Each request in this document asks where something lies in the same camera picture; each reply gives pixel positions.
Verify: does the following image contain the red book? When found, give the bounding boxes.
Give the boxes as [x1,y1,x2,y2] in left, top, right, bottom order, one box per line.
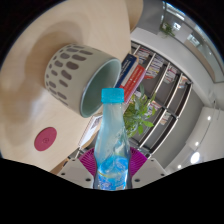
[123,64,147,103]

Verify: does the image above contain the round-backed wooden chair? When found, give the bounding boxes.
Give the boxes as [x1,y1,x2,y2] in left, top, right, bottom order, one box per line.
[124,0,144,32]

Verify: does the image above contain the dark blue book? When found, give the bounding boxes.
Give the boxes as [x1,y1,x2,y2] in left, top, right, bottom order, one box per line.
[114,53,139,89]

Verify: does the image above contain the small leafy plant by window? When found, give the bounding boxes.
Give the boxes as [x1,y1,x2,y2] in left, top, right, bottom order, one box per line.
[159,21,176,38]

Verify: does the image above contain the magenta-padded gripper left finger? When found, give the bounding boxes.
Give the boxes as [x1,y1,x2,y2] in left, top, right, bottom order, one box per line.
[56,147,98,190]

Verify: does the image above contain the grey shelf unit with books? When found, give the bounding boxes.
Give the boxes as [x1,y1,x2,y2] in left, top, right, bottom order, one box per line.
[128,41,194,156]

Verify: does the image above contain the round ceiling lights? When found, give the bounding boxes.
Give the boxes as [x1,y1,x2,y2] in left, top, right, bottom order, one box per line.
[176,113,214,171]

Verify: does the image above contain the clear bottle with blue cap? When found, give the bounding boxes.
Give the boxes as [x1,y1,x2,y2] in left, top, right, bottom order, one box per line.
[93,87,132,191]

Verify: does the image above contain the grey-green patterned mug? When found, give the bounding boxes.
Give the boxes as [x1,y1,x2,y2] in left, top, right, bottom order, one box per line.
[43,43,123,119]

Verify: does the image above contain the flat round red coaster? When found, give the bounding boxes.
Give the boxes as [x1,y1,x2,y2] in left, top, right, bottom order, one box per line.
[33,126,58,152]

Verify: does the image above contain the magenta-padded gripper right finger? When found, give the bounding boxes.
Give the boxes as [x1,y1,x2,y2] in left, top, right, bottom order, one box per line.
[127,147,168,190]

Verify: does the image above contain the green potted plant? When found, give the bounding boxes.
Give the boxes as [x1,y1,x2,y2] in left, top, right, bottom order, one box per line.
[123,83,158,138]

